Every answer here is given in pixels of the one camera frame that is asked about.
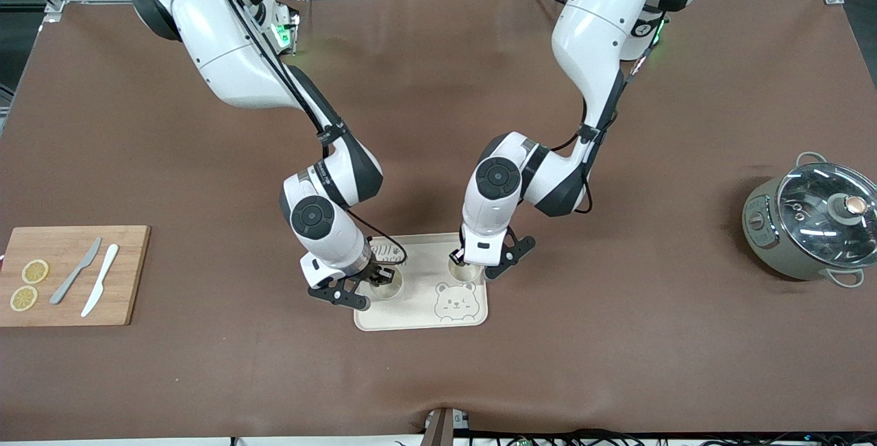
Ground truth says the white plastic cup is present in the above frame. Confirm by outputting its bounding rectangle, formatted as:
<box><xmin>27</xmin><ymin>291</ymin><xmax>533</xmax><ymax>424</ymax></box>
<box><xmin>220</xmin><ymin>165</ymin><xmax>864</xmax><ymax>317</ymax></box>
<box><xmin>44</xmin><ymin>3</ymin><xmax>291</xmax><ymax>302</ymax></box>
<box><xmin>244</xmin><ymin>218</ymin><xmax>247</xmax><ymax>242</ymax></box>
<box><xmin>447</xmin><ymin>258</ymin><xmax>484</xmax><ymax>285</ymax></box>
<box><xmin>369</xmin><ymin>269</ymin><xmax>406</xmax><ymax>301</ymax></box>

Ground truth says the cream bear print tray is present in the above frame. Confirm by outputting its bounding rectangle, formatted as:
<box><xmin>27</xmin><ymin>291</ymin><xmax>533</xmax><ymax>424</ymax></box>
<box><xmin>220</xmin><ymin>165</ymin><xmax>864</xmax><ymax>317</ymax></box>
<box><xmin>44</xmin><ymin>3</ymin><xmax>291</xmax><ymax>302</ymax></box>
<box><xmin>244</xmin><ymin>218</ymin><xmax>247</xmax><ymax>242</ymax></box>
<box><xmin>354</xmin><ymin>232</ymin><xmax>489</xmax><ymax>332</ymax></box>

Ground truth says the brown table cover mat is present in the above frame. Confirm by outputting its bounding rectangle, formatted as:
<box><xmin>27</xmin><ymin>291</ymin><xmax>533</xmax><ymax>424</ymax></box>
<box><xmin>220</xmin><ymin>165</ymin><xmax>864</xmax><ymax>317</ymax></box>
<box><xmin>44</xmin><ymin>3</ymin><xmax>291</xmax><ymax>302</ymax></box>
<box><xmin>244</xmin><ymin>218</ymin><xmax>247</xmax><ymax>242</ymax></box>
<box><xmin>0</xmin><ymin>0</ymin><xmax>877</xmax><ymax>444</ymax></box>

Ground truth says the metal table edge clamp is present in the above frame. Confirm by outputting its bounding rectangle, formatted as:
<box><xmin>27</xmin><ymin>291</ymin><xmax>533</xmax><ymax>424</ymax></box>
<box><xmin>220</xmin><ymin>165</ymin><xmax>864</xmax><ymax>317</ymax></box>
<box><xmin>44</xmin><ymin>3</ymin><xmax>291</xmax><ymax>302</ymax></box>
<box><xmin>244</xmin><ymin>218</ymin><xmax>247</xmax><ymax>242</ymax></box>
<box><xmin>423</xmin><ymin>406</ymin><xmax>471</xmax><ymax>446</ymax></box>

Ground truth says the bamboo cutting board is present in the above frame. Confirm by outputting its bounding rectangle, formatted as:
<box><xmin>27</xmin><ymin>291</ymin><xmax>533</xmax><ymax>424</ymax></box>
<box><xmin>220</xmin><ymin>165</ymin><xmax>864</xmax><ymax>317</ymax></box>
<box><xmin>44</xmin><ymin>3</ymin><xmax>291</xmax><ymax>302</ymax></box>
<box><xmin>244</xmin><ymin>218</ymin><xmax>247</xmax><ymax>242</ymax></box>
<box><xmin>0</xmin><ymin>225</ymin><xmax>151</xmax><ymax>327</ymax></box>

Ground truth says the white plastic knife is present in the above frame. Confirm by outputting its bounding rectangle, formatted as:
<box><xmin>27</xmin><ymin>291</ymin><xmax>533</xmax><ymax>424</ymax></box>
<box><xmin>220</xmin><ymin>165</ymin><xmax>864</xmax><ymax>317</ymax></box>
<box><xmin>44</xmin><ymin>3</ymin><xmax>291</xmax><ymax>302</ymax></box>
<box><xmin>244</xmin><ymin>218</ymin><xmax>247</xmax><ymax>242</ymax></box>
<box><xmin>80</xmin><ymin>244</ymin><xmax>120</xmax><ymax>318</ymax></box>

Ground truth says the grey plastic knife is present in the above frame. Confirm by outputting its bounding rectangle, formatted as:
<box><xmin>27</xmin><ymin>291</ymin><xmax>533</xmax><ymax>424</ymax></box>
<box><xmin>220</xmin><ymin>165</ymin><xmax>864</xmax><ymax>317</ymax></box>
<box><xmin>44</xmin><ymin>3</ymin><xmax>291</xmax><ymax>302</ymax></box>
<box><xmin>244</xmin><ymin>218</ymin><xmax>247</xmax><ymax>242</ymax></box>
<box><xmin>49</xmin><ymin>237</ymin><xmax>103</xmax><ymax>306</ymax></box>

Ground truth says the olive green cooking pot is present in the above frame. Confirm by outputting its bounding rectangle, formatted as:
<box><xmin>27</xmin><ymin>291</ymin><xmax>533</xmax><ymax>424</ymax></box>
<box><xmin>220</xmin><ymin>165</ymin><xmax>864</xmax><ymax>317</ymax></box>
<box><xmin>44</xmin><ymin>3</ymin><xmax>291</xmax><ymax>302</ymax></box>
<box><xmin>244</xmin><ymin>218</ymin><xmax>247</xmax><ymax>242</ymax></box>
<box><xmin>741</xmin><ymin>151</ymin><xmax>877</xmax><ymax>288</ymax></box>

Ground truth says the yellow lemon slice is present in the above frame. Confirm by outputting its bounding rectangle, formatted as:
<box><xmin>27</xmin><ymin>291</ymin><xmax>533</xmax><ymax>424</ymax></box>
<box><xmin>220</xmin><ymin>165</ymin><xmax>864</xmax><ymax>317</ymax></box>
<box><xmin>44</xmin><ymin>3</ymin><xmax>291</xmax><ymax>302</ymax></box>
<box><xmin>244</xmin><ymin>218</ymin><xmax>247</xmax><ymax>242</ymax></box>
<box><xmin>21</xmin><ymin>258</ymin><xmax>51</xmax><ymax>285</ymax></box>
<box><xmin>10</xmin><ymin>285</ymin><xmax>39</xmax><ymax>312</ymax></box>

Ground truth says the glass pot lid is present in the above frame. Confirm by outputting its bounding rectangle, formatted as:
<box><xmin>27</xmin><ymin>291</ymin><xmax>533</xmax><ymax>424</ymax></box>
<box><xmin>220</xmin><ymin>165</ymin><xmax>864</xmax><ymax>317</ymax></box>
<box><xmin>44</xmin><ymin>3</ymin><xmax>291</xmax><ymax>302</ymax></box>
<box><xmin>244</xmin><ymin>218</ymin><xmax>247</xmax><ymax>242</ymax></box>
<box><xmin>776</xmin><ymin>162</ymin><xmax>877</xmax><ymax>268</ymax></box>

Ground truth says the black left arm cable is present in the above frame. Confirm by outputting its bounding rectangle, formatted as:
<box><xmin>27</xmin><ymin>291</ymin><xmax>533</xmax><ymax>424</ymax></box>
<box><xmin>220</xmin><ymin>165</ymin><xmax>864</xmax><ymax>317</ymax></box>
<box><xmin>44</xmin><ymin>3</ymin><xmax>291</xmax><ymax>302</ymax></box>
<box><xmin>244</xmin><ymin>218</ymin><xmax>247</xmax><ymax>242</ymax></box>
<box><xmin>548</xmin><ymin>14</ymin><xmax>669</xmax><ymax>215</ymax></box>

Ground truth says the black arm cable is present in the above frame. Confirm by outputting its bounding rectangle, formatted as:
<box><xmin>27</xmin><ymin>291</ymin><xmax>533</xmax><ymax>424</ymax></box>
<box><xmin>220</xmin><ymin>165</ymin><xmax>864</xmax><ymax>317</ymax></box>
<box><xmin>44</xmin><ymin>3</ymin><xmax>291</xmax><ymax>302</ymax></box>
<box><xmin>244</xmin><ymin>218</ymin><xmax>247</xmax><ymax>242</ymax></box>
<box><xmin>218</xmin><ymin>0</ymin><xmax>409</xmax><ymax>270</ymax></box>
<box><xmin>548</xmin><ymin>14</ymin><xmax>669</xmax><ymax>215</ymax></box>

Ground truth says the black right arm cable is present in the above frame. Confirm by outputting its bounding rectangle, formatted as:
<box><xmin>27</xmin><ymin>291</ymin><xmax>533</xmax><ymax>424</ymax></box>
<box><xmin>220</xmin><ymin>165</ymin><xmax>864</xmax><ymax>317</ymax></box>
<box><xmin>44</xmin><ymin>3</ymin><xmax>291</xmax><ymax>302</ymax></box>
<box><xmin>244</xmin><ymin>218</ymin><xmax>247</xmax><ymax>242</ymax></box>
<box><xmin>218</xmin><ymin>0</ymin><xmax>409</xmax><ymax>270</ymax></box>

